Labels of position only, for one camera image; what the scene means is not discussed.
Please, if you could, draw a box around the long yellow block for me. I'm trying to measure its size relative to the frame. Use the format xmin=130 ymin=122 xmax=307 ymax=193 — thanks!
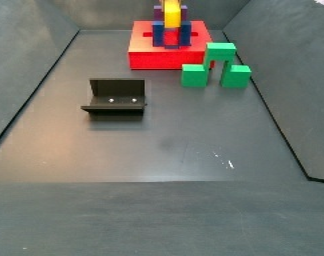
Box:
xmin=162 ymin=0 xmax=180 ymax=28

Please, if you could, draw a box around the red slotted board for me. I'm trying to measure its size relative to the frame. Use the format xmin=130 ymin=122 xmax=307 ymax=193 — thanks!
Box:
xmin=127 ymin=21 xmax=211 ymax=70

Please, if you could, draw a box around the green arch block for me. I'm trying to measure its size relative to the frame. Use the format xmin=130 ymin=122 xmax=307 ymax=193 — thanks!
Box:
xmin=180 ymin=42 xmax=251 ymax=88

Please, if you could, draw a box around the blue U-shaped block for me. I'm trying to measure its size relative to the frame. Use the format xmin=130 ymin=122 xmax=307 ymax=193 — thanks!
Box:
xmin=152 ymin=21 xmax=191 ymax=49

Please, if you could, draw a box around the purple U-shaped block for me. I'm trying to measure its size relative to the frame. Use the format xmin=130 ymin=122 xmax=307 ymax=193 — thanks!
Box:
xmin=154 ymin=5 xmax=188 ymax=21

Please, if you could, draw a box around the black angle bracket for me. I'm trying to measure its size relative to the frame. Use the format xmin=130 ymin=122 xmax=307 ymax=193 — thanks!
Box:
xmin=80 ymin=78 xmax=146 ymax=113

